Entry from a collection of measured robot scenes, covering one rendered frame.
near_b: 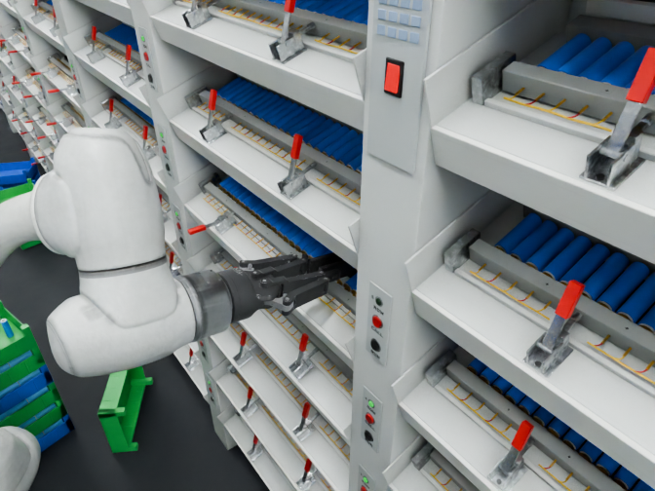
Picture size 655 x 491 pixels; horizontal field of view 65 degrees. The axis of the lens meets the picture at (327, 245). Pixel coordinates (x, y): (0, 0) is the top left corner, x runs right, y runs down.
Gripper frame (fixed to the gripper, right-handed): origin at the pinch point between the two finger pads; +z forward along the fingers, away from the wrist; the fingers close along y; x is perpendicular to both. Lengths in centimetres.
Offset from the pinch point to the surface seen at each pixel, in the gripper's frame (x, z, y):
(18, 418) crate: 90, -38, 86
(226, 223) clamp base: 5.7, -1.5, 30.9
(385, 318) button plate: -4.3, -7.2, -18.7
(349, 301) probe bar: 3.5, 0.0, -5.4
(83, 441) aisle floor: 106, -21, 82
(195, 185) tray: 3.7, -0.2, 47.6
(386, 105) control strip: -30.8, -12.3, -16.7
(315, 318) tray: 8.1, -3.2, -1.6
